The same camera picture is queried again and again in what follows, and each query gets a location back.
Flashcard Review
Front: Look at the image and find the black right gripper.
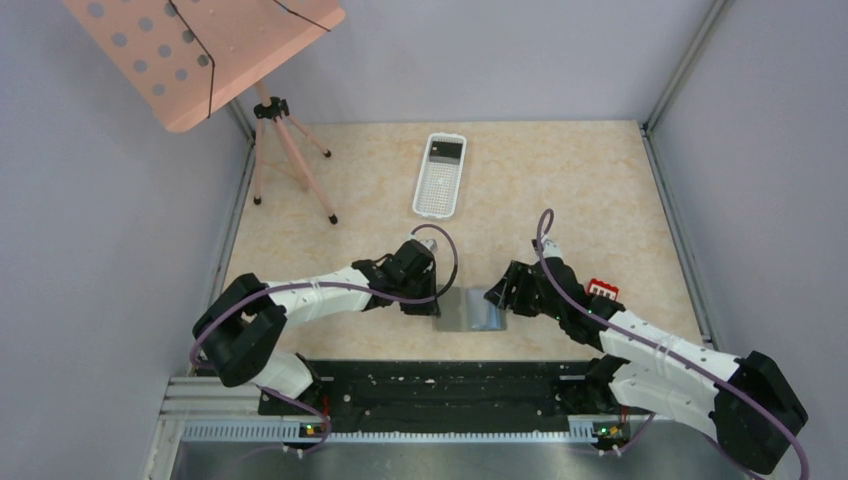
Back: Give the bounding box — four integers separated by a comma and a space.
485, 259, 565, 320

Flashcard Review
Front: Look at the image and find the grey card holder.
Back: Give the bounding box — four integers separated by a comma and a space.
432, 287, 507, 333

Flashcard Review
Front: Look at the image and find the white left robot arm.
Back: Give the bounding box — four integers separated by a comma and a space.
192, 237, 439, 414

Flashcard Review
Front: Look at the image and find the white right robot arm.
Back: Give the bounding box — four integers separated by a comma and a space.
484, 257, 809, 474

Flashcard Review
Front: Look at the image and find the black card in tray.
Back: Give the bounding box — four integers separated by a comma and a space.
428, 139, 464, 165

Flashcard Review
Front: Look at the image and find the white perforated plastic tray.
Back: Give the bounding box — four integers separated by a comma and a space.
412, 132, 467, 220

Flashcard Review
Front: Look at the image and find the pink music stand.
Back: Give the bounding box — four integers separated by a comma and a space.
64, 0, 346, 224

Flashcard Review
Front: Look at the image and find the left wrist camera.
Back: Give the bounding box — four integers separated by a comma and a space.
419, 239, 438, 254

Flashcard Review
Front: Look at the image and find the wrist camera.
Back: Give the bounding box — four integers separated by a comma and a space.
419, 239, 438, 254
539, 239, 563, 259

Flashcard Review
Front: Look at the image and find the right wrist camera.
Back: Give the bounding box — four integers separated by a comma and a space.
539, 239, 563, 259

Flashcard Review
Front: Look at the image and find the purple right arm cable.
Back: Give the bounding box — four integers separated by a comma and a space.
535, 209, 811, 480

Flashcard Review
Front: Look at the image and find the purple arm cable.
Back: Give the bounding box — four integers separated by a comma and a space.
535, 209, 811, 480
189, 223, 460, 369

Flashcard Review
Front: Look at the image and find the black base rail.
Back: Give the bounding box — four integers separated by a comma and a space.
254, 357, 654, 439

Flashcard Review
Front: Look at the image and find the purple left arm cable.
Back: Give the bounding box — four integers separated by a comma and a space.
189, 223, 460, 369

